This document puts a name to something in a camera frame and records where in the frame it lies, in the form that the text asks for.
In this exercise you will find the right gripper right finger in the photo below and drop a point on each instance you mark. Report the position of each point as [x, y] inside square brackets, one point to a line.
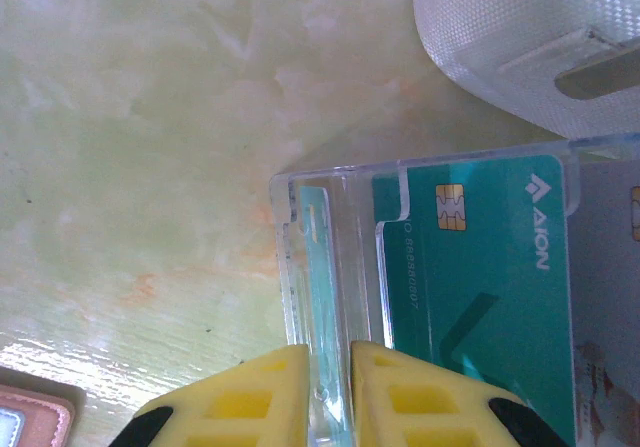
[425, 412]

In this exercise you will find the grey fish print card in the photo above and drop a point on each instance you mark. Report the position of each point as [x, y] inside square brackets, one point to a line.
[605, 292]

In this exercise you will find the teal AION credit card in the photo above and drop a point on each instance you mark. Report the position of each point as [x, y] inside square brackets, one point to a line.
[480, 277]

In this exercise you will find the clear acrylic card stand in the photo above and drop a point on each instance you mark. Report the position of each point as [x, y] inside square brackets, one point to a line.
[357, 267]

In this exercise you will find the grey and brown booklet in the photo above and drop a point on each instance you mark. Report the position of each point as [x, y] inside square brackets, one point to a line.
[40, 412]

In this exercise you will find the white zippered case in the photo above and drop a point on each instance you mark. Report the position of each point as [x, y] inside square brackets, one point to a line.
[500, 27]

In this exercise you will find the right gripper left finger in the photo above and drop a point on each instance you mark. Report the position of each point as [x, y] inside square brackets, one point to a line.
[240, 407]

